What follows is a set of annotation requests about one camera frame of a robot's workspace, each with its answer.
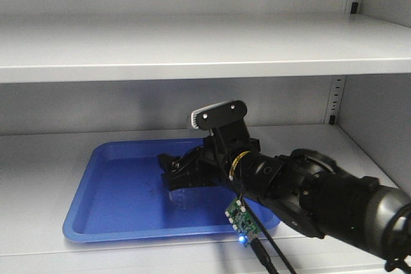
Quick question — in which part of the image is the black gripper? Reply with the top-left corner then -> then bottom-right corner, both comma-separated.
157,123 -> 260,191

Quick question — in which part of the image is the clear glass beaker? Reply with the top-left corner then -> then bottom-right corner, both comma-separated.
168,188 -> 197,210

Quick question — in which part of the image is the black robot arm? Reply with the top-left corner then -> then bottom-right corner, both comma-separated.
159,121 -> 410,273

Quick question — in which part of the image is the grey metal cabinet shelf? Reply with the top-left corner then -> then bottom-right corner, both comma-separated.
1,13 -> 410,83

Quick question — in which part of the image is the blue plastic tray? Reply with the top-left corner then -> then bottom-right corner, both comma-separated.
62,138 -> 282,243

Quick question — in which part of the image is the green circuit board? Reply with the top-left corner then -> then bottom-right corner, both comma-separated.
225,198 -> 261,247

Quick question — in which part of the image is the black cable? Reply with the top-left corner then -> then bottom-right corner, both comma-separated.
218,132 -> 298,274

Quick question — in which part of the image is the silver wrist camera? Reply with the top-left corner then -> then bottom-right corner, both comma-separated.
188,100 -> 247,130

